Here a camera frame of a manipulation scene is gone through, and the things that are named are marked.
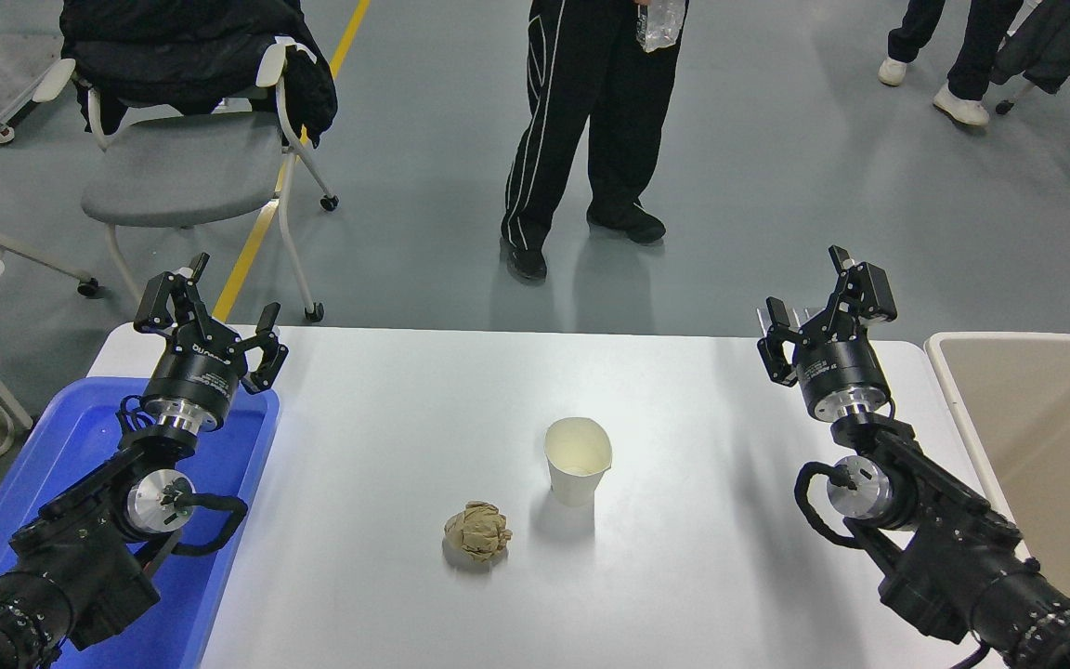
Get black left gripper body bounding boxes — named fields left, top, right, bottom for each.
left=143, top=334, right=246, bottom=419

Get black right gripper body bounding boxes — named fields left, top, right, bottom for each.
left=795, top=333, right=894, bottom=414

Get white paper cup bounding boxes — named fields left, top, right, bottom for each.
left=544, top=417, right=613, bottom=508

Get clear plastic bag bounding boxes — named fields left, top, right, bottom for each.
left=635, top=0, right=687, bottom=53

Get grey seat wheeled chair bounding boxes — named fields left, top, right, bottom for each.
left=80, top=37, right=341, bottom=323

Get blue plastic tray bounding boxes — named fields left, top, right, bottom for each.
left=0, top=376, right=281, bottom=669

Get large pale bin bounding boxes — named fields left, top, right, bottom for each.
left=924, top=332, right=1070, bottom=619

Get black jacket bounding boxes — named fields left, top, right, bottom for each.
left=59, top=0, right=339, bottom=148

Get crumpled tan paper ball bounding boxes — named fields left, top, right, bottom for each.
left=444, top=501, right=514, bottom=564

